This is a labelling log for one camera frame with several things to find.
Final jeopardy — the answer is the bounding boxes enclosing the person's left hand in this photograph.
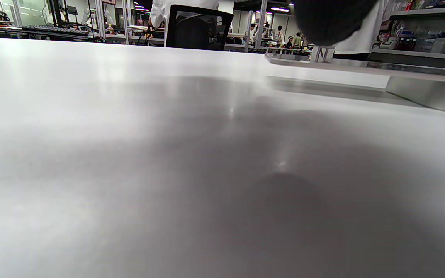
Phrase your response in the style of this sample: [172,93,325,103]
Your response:
[294,0,378,46]

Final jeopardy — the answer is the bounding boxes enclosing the silver sliding box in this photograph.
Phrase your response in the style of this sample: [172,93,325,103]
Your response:
[265,53,445,115]

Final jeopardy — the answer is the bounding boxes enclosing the grey storage shelf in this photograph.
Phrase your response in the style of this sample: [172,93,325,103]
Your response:
[369,0,445,78]

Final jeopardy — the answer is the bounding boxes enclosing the black mesh office chair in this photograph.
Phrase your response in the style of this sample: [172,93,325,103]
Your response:
[165,4,234,51]

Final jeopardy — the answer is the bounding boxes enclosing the black keyboard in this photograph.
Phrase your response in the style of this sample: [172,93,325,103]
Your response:
[21,25,91,37]

